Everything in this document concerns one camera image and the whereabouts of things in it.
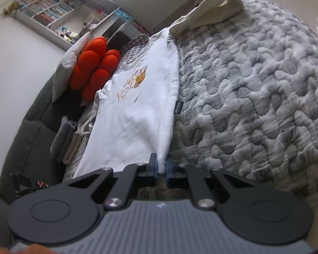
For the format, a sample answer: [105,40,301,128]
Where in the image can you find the grey checked quilted blanket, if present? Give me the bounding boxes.
[64,0,318,209]

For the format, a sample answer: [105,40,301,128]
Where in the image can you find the yellow flower decoration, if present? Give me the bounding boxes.
[4,2,20,16]

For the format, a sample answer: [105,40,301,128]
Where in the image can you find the white bookshelf with books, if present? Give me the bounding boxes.
[4,0,138,51]

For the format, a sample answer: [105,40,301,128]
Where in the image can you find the folded grey clothes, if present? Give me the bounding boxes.
[50,116,76,163]

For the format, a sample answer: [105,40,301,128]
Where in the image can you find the grey sofa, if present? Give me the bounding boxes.
[0,22,149,207]

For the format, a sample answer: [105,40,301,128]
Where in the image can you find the orange pumpkin cushion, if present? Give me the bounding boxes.
[69,36,121,101]

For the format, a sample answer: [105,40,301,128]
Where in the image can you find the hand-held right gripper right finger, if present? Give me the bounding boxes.
[165,157,252,209]

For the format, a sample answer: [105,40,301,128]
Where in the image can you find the blue printed bag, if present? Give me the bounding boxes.
[114,9,135,22]

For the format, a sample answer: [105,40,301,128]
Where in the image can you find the white pillow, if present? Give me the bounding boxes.
[52,32,92,103]

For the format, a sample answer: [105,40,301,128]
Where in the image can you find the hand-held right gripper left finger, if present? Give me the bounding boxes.
[61,153,159,209]

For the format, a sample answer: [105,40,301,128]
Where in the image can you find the white bear print shirt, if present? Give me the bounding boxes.
[73,0,244,180]

